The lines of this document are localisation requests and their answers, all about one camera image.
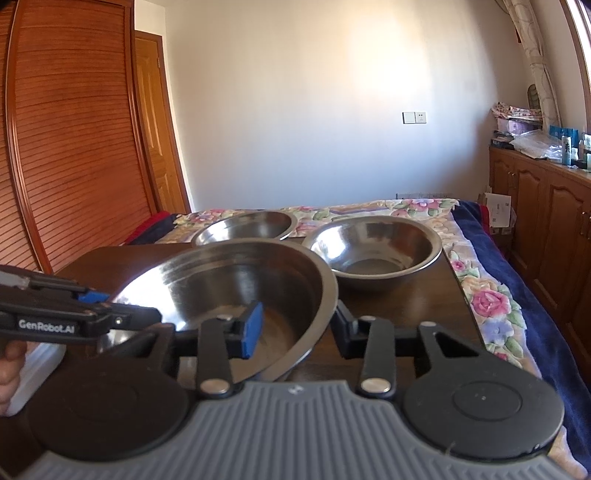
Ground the wooden wardrobe door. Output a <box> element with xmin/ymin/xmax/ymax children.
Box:
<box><xmin>0</xmin><ymin>0</ymin><xmax>193</xmax><ymax>278</ymax></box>

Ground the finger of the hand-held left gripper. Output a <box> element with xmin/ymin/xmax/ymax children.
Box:
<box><xmin>0</xmin><ymin>264</ymin><xmax>110</xmax><ymax>304</ymax></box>
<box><xmin>98</xmin><ymin>303</ymin><xmax>163</xmax><ymax>334</ymax></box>

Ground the white floral square plate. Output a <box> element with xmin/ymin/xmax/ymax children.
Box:
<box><xmin>8</xmin><ymin>342</ymin><xmax>68</xmax><ymax>417</ymax></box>

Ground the red cloth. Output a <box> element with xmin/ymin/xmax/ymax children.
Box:
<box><xmin>124</xmin><ymin>211</ymin><xmax>172</xmax><ymax>246</ymax></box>

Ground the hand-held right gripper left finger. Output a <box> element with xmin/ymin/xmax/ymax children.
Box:
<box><xmin>98</xmin><ymin>299</ymin><xmax>265</xmax><ymax>402</ymax></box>

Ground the folded patterned cloth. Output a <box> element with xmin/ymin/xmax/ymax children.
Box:
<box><xmin>491</xmin><ymin>101</ymin><xmax>544</xmax><ymax>122</ymax></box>

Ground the clear plastic bag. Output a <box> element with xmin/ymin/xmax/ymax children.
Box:
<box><xmin>512</xmin><ymin>128</ymin><xmax>562</xmax><ymax>160</ymax></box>

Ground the floral blanket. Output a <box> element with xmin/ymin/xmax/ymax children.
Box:
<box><xmin>154</xmin><ymin>198</ymin><xmax>542</xmax><ymax>380</ymax></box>

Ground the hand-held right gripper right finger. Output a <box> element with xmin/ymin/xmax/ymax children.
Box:
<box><xmin>331</xmin><ymin>299</ymin><xmax>486</xmax><ymax>400</ymax></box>

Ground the large steel bowl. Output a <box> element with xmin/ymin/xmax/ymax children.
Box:
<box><xmin>97</xmin><ymin>239</ymin><xmax>341</xmax><ymax>384</ymax></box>

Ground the pink box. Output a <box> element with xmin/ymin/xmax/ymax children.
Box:
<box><xmin>496</xmin><ymin>117</ymin><xmax>541</xmax><ymax>137</ymax></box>

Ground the wooden cabinet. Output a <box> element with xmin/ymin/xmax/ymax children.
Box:
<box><xmin>488</xmin><ymin>145</ymin><xmax>591</xmax><ymax>366</ymax></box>

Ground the white paper bag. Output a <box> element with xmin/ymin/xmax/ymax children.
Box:
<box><xmin>477</xmin><ymin>186</ymin><xmax>513</xmax><ymax>234</ymax></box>

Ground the small steel bowl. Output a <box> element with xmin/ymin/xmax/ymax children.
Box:
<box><xmin>190</xmin><ymin>209</ymin><xmax>300</xmax><ymax>248</ymax></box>
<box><xmin>302</xmin><ymin>215</ymin><xmax>445</xmax><ymax>291</ymax></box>

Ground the floral bed cover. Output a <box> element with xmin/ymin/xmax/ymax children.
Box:
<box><xmin>450</xmin><ymin>200</ymin><xmax>591</xmax><ymax>472</ymax></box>

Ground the window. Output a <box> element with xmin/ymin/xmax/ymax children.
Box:
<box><xmin>561</xmin><ymin>0</ymin><xmax>591</xmax><ymax>93</ymax></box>

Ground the patterned beige curtain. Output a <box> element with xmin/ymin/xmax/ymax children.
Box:
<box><xmin>501</xmin><ymin>0</ymin><xmax>562</xmax><ymax>121</ymax></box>

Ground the person's left hand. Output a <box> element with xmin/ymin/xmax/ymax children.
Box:
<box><xmin>0</xmin><ymin>342</ymin><xmax>27</xmax><ymax>417</ymax></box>

